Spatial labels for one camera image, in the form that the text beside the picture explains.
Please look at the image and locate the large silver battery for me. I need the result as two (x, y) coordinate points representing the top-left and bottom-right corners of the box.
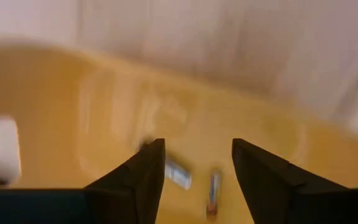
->
(165, 158), (193, 190)
(206, 169), (223, 218)

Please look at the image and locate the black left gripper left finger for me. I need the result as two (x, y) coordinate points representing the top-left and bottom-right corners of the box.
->
(85, 138), (167, 224)

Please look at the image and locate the yellow plastic bin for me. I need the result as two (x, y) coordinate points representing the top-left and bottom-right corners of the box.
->
(0, 39), (358, 224)

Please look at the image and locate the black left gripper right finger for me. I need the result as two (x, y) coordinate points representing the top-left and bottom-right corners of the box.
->
(232, 138), (347, 224)

